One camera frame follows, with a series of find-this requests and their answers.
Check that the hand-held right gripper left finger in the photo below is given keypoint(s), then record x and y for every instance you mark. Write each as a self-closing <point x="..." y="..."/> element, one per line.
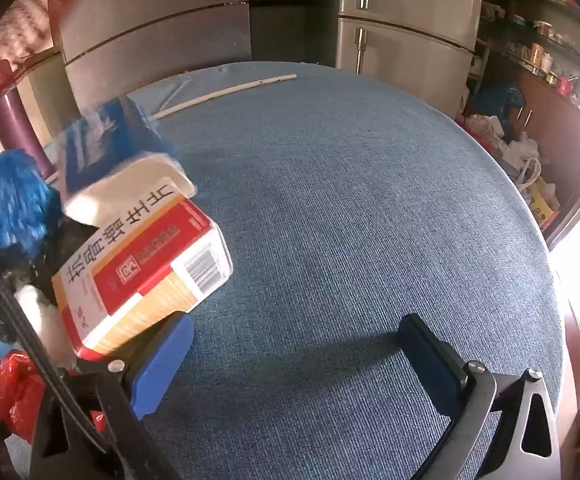
<point x="162" y="367"/>

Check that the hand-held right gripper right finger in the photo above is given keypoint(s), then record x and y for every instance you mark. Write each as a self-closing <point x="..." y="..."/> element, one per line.
<point x="430" y="360"/>

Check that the red white medicine box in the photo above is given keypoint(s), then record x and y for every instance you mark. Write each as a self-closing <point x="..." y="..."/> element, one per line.
<point x="144" y="260"/>

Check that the white tissue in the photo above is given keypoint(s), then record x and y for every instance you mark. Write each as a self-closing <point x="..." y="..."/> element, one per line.
<point x="44" y="320"/>

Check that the orange red snack wrapper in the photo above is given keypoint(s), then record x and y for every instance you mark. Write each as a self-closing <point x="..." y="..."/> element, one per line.
<point x="14" y="390"/>

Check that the black plastic bag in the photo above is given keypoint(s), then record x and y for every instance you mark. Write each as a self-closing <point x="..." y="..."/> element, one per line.
<point x="69" y="245"/>

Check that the blue plastic bag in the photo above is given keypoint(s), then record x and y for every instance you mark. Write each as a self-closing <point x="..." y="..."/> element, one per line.
<point x="9" y="205"/>

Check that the blue tissue pack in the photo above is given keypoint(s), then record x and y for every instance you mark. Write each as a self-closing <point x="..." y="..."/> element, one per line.
<point x="104" y="135"/>

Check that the white plastic bag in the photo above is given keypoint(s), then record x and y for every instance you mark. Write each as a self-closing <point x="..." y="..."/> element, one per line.
<point x="520" y="160"/>

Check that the dark blue bag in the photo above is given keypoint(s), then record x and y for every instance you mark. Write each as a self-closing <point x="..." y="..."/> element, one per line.
<point x="495" y="100"/>

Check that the wooden shelf cabinet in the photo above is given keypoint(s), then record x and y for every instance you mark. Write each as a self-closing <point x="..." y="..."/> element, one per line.
<point x="560" y="125"/>

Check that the thin white stick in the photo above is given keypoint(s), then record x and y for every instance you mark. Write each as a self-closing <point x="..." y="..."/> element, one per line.
<point x="219" y="93"/>

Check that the purple thermos bottle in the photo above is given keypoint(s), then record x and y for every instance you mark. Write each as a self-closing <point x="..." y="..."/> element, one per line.
<point x="17" y="125"/>

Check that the grey refrigerator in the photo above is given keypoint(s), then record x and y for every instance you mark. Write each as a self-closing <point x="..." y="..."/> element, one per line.
<point x="154" y="25"/>

